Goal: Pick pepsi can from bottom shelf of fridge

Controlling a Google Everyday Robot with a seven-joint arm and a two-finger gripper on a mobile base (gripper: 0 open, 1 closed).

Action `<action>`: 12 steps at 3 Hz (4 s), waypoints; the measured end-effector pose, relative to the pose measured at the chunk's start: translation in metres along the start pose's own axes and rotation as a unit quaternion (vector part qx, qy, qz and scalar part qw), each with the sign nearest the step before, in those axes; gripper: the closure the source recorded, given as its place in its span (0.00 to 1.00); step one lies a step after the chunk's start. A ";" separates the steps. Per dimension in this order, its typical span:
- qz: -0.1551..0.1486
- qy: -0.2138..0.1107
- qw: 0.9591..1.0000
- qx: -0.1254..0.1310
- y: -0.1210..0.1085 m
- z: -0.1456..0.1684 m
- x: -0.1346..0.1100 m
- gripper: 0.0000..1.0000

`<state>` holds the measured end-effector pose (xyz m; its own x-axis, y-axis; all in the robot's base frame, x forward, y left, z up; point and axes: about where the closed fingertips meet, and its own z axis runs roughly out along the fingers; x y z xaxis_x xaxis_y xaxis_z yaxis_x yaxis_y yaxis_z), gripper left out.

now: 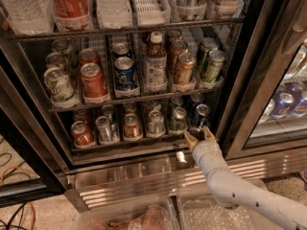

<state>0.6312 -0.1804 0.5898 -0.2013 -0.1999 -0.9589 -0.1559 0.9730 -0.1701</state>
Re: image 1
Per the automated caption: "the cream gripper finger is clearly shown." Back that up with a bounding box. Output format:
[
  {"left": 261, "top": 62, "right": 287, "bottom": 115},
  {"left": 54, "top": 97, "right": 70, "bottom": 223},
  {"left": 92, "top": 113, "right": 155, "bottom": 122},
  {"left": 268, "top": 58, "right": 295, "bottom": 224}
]
[
  {"left": 184, "top": 130, "right": 199, "bottom": 150},
  {"left": 202, "top": 126, "right": 216, "bottom": 141}
]

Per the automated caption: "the blue pepsi can front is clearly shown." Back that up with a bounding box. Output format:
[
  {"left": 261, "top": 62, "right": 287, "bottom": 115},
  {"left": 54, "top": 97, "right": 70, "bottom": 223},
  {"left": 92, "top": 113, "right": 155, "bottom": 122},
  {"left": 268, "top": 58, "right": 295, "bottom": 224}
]
[{"left": 191, "top": 103, "right": 210, "bottom": 129}]

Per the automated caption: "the blue pepsi can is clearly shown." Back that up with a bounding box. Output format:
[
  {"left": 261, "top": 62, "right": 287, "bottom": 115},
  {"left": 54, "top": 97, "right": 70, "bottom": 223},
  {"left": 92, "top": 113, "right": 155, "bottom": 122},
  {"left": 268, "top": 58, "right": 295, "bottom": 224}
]
[
  {"left": 191, "top": 103, "right": 210, "bottom": 129},
  {"left": 114, "top": 57, "right": 137, "bottom": 91},
  {"left": 188, "top": 93, "right": 203, "bottom": 112}
]

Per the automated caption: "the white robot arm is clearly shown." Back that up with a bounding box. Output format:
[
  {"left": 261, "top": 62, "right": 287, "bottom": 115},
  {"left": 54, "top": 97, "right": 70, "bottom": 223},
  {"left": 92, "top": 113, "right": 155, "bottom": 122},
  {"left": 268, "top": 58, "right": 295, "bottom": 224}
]
[{"left": 184, "top": 126, "right": 307, "bottom": 230}]

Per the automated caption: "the green can bottom front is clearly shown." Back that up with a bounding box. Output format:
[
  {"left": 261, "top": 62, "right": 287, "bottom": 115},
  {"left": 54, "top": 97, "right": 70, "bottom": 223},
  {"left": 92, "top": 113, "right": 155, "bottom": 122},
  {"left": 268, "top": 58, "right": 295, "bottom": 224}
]
[{"left": 169, "top": 107, "right": 187, "bottom": 131}]

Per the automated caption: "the blue pepsi can behind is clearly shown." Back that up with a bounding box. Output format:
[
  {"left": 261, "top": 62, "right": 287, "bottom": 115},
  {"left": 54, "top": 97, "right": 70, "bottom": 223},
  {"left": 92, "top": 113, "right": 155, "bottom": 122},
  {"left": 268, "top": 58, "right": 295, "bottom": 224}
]
[{"left": 188, "top": 93, "right": 203, "bottom": 112}]

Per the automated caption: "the silver can bottom front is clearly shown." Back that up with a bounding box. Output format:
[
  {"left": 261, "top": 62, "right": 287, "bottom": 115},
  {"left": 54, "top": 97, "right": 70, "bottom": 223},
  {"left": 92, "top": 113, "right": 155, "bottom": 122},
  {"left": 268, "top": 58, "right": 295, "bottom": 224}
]
[{"left": 147, "top": 110, "right": 165, "bottom": 135}]

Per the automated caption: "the orange can bottom front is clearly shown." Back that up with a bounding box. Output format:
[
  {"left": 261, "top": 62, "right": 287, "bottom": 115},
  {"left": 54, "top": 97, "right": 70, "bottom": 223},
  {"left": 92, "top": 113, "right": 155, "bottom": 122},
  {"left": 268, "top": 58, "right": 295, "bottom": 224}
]
[{"left": 124, "top": 114, "right": 141, "bottom": 138}]

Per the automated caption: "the orange can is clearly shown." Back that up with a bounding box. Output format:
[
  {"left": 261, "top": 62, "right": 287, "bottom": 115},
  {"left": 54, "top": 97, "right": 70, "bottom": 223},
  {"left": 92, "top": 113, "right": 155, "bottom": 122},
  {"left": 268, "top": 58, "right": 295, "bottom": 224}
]
[
  {"left": 124, "top": 114, "right": 141, "bottom": 138},
  {"left": 173, "top": 53, "right": 196, "bottom": 85}
]

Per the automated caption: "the glass fridge door right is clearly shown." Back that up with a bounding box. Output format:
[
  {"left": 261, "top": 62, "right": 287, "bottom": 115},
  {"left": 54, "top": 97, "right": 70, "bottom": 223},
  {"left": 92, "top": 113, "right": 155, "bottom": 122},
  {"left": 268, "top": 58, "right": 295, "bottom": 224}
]
[{"left": 223, "top": 0, "right": 307, "bottom": 159}]

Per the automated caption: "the orange can middle front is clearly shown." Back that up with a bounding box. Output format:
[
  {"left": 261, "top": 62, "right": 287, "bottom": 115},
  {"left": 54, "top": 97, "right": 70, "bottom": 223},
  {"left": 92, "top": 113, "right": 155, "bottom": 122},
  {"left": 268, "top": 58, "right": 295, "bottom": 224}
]
[{"left": 173, "top": 53, "right": 196, "bottom": 85}]

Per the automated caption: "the green can middle front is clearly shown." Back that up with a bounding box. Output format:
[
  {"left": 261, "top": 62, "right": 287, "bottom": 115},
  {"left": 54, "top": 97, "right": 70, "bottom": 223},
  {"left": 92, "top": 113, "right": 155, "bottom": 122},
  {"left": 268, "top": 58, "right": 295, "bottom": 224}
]
[{"left": 201, "top": 50, "right": 226, "bottom": 83}]

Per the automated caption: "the silver diet can bottom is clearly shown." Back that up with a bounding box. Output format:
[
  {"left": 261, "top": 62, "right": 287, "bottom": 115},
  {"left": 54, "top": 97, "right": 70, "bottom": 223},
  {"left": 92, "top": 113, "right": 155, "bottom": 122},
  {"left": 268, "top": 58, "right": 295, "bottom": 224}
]
[{"left": 95, "top": 116, "right": 113, "bottom": 142}]

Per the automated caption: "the blue pepsi can middle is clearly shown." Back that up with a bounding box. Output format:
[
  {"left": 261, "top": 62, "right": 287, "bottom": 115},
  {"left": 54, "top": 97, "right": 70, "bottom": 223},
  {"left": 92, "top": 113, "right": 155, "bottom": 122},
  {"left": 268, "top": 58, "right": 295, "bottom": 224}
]
[{"left": 114, "top": 57, "right": 137, "bottom": 91}]

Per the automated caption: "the red can bottom front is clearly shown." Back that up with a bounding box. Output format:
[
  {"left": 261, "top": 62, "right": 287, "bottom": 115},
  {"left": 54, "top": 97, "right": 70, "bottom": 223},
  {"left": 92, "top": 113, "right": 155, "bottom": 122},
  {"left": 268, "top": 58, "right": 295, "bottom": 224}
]
[{"left": 71, "top": 121, "right": 94, "bottom": 146}]

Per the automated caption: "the red coke can front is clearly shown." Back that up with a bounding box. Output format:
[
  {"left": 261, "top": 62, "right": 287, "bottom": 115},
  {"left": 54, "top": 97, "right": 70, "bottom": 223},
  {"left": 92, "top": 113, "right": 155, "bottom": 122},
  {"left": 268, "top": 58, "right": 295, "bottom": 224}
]
[{"left": 81, "top": 63, "right": 107, "bottom": 98}]

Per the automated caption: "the green 7up can front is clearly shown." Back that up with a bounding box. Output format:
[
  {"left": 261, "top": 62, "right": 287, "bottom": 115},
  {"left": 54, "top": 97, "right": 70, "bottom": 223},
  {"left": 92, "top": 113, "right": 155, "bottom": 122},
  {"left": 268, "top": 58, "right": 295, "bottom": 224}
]
[{"left": 44, "top": 67, "right": 76, "bottom": 103}]

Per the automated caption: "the clear plastic bin right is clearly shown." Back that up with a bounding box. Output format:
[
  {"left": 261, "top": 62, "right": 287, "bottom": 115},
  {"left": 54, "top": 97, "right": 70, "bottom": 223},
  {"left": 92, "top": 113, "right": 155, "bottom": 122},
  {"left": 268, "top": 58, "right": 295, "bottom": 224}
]
[{"left": 177, "top": 182, "right": 283, "bottom": 230}]

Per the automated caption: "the clear plastic bin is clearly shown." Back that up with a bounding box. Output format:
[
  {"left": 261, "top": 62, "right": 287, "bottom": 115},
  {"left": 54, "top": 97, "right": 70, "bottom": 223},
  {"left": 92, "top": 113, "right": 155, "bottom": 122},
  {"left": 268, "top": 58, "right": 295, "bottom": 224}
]
[
  {"left": 177, "top": 182, "right": 283, "bottom": 230},
  {"left": 71, "top": 195, "right": 179, "bottom": 230}
]

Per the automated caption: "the clear plastic bin left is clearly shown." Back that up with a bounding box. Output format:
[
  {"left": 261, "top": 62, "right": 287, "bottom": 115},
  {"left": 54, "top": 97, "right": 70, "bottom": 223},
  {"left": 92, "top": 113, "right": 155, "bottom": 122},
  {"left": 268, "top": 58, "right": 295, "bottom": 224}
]
[{"left": 71, "top": 195, "right": 179, "bottom": 230}]

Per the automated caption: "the brown tea bottle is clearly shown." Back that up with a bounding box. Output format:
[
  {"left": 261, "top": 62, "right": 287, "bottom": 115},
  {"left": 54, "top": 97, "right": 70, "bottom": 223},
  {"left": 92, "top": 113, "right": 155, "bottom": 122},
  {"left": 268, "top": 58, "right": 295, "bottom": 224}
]
[{"left": 144, "top": 32, "right": 167, "bottom": 85}]

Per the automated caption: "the red coke bottle top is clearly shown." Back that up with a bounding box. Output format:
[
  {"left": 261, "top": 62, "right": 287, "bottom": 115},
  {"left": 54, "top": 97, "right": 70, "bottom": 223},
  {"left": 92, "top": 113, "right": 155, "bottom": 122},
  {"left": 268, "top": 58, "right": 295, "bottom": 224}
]
[{"left": 53, "top": 0, "right": 88, "bottom": 19}]

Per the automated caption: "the clear water bottle top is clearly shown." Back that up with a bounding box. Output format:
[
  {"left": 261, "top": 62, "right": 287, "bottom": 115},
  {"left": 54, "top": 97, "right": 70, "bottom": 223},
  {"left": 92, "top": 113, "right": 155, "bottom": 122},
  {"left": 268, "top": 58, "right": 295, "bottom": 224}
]
[{"left": 0, "top": 0, "right": 54, "bottom": 35}]

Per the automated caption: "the orange cable on floor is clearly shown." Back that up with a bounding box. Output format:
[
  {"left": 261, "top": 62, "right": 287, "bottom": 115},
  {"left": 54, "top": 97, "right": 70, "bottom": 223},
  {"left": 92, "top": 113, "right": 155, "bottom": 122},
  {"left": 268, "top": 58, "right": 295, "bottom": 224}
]
[{"left": 0, "top": 166, "right": 36, "bottom": 230}]

